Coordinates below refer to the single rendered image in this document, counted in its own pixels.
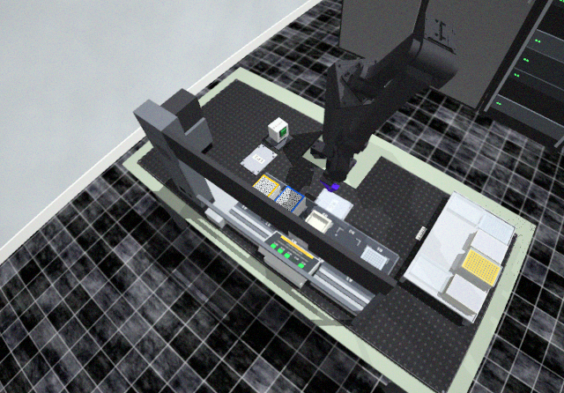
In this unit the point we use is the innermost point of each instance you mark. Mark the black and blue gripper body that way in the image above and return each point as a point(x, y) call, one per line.
point(328, 181)

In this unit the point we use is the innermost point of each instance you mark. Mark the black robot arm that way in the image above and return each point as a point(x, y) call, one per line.
point(425, 50)

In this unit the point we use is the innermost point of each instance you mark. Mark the white ready panel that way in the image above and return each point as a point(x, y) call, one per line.
point(278, 134)

